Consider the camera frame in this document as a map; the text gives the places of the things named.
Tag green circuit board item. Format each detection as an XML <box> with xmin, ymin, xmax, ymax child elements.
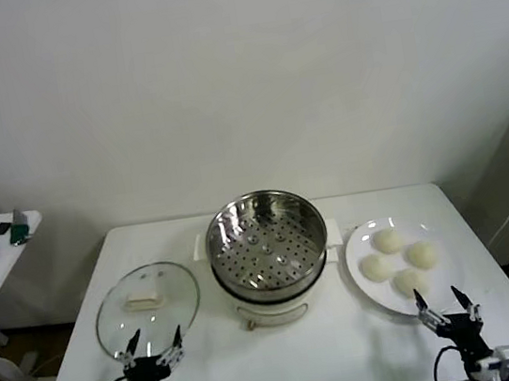
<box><xmin>4</xmin><ymin>206</ymin><xmax>35</xmax><ymax>248</ymax></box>

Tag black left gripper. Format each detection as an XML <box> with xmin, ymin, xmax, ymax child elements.
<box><xmin>113</xmin><ymin>322</ymin><xmax>191</xmax><ymax>381</ymax></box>

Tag round glass pot lid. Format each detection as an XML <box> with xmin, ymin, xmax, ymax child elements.
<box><xmin>87</xmin><ymin>255</ymin><xmax>209</xmax><ymax>364</ymax></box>

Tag white steamed baozi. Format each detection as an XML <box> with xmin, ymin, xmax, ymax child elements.
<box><xmin>404</xmin><ymin>239</ymin><xmax>439</xmax><ymax>271</ymax></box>
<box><xmin>372</xmin><ymin>228</ymin><xmax>405</xmax><ymax>258</ymax></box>
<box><xmin>392</xmin><ymin>266</ymin><xmax>430</xmax><ymax>299</ymax></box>
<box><xmin>361</xmin><ymin>252</ymin><xmax>395</xmax><ymax>284</ymax></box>

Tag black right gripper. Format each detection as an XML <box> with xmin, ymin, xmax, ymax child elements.
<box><xmin>413</xmin><ymin>279</ymin><xmax>493</xmax><ymax>369</ymax></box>

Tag large white plate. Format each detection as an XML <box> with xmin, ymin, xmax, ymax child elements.
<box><xmin>340</xmin><ymin>207</ymin><xmax>471</xmax><ymax>327</ymax></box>

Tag stainless steel steamer basket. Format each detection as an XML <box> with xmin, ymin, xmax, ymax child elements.
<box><xmin>187</xmin><ymin>180</ymin><xmax>349</xmax><ymax>303</ymax></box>

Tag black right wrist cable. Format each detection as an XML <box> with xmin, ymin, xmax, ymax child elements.
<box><xmin>429</xmin><ymin>343</ymin><xmax>471</xmax><ymax>381</ymax></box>

